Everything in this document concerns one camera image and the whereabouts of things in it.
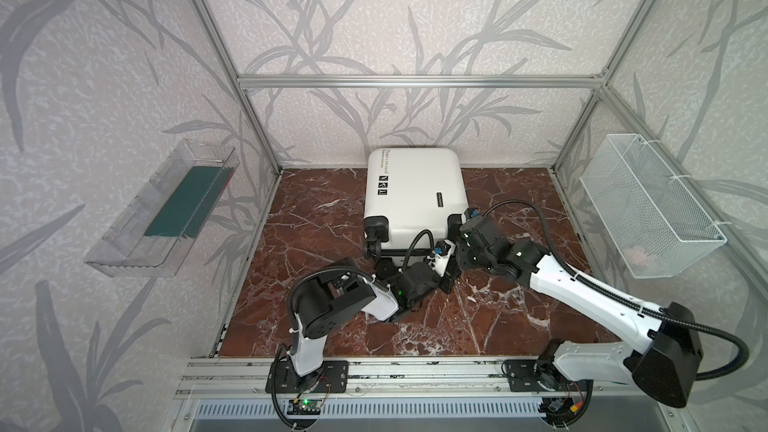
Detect aluminium front rail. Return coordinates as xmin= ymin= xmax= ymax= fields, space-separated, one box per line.
xmin=173 ymin=355 xmax=679 ymax=400

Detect clear plastic wall shelf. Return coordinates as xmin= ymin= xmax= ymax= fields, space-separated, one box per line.
xmin=85 ymin=139 xmax=240 ymax=278

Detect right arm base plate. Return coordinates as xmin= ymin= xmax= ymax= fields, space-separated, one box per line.
xmin=501 ymin=359 xmax=559 ymax=392

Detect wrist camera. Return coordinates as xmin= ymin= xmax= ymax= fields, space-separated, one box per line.
xmin=462 ymin=207 xmax=481 ymax=223
xmin=425 ymin=239 xmax=456 ymax=277

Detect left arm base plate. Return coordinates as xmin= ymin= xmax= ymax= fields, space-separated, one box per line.
xmin=265 ymin=358 xmax=349 ymax=395

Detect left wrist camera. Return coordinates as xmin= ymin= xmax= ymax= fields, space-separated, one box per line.
xmin=425 ymin=239 xmax=456 ymax=277

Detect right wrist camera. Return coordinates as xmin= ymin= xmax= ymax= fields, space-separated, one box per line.
xmin=462 ymin=207 xmax=481 ymax=223

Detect right circuit board with wires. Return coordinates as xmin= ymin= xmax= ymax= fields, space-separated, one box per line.
xmin=539 ymin=397 xmax=584 ymax=418

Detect right black corrugated cable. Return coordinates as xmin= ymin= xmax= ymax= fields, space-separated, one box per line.
xmin=482 ymin=199 xmax=751 ymax=430

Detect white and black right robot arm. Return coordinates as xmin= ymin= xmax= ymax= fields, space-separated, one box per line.
xmin=457 ymin=209 xmax=703 ymax=408

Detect black and white suitcase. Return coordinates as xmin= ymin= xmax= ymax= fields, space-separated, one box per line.
xmin=363 ymin=148 xmax=468 ymax=263

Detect left green circuit board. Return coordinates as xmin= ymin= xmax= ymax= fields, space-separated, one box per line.
xmin=286 ymin=398 xmax=323 ymax=417

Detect white wire mesh basket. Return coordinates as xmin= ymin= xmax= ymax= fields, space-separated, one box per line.
xmin=577 ymin=133 xmax=728 ymax=280

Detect green board in shelf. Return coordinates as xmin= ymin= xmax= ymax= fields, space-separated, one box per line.
xmin=144 ymin=166 xmax=235 ymax=238

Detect pink object in basket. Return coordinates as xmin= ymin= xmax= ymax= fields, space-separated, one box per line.
xmin=622 ymin=246 xmax=653 ymax=268

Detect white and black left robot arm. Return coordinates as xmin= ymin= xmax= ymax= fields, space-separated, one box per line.
xmin=288 ymin=254 xmax=461 ymax=377

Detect left black corrugated cable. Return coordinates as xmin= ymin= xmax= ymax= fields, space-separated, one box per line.
xmin=269 ymin=229 xmax=436 ymax=430

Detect black corrugated cable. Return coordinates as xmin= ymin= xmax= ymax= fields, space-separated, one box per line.
xmin=482 ymin=199 xmax=751 ymax=430
xmin=269 ymin=229 xmax=436 ymax=430

